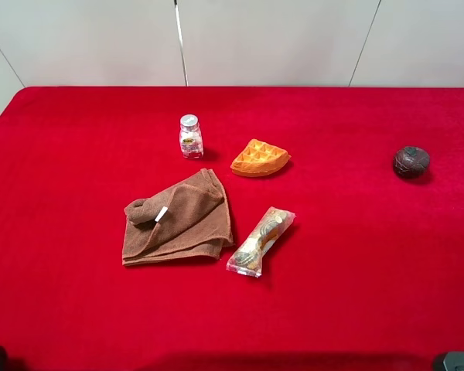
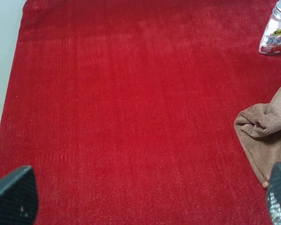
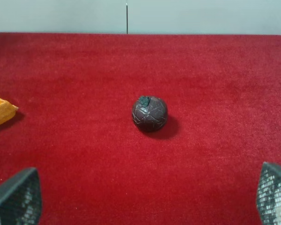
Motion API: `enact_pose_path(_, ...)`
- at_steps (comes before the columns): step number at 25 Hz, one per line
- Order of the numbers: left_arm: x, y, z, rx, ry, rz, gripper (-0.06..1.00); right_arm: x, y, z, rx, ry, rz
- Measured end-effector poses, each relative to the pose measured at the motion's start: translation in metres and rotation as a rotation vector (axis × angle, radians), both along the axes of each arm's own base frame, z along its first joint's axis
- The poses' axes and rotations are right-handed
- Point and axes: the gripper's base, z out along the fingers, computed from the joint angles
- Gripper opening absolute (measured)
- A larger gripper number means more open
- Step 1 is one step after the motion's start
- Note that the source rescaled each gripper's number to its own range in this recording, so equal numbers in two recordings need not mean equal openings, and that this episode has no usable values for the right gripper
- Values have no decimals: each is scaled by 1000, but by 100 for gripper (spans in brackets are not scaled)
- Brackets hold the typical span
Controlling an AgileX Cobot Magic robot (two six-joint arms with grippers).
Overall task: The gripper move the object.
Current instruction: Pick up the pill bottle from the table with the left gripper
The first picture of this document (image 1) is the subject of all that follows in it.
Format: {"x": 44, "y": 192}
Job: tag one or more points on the small clear candy bottle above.
{"x": 190, "y": 137}

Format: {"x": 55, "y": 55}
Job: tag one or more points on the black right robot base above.
{"x": 449, "y": 361}

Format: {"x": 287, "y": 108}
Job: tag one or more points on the orange waffle piece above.
{"x": 259, "y": 159}

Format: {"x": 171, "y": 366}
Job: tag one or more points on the brown folded towel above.
{"x": 188, "y": 219}

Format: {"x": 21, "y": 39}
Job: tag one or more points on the clear packaged cookies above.
{"x": 248, "y": 258}

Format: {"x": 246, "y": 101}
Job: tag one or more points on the red tablecloth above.
{"x": 369, "y": 276}

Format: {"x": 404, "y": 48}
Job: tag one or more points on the dark brown round ball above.
{"x": 411, "y": 162}

